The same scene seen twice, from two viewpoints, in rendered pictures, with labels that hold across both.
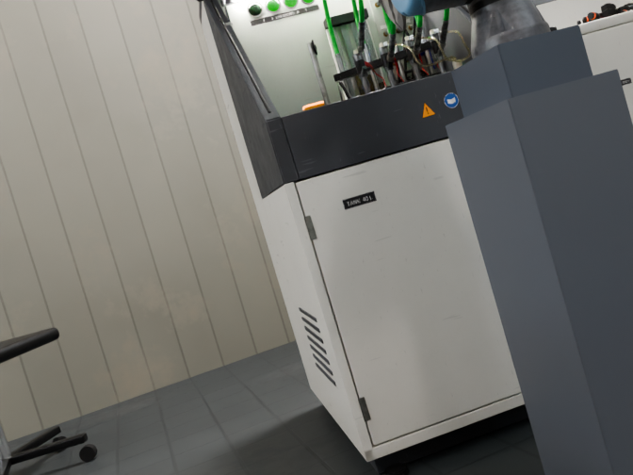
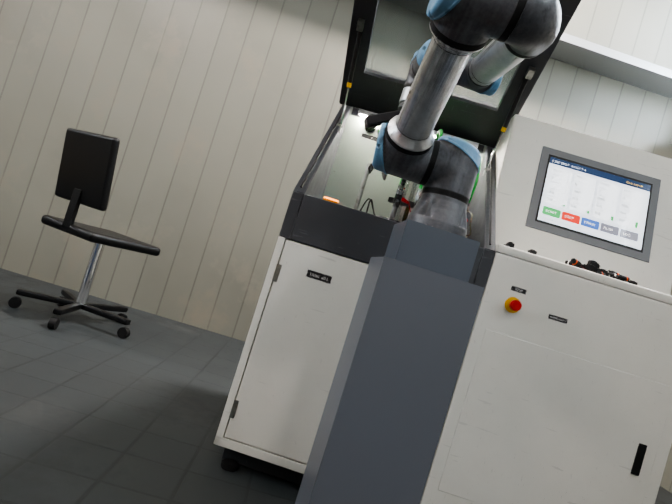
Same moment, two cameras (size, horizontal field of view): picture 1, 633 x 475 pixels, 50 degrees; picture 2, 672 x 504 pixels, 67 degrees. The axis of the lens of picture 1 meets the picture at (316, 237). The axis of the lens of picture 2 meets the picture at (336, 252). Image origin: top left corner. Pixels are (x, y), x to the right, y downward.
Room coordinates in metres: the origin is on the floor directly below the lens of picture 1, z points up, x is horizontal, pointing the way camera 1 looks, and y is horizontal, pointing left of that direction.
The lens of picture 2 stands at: (0.04, -0.54, 0.74)
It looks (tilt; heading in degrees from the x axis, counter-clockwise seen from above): 2 degrees up; 13
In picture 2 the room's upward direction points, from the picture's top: 17 degrees clockwise
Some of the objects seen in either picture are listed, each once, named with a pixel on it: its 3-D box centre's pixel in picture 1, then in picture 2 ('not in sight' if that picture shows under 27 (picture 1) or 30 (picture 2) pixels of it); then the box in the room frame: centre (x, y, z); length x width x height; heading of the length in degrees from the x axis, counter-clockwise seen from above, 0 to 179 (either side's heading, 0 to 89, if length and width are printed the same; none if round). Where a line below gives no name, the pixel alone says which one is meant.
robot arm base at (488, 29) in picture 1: (505, 24); (440, 213); (1.33, -0.47, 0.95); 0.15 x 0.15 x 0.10
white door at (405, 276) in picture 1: (451, 277); (347, 366); (1.73, -0.30, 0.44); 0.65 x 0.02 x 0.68; 100
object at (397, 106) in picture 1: (404, 117); (385, 244); (1.74, -0.30, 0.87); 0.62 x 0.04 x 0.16; 100
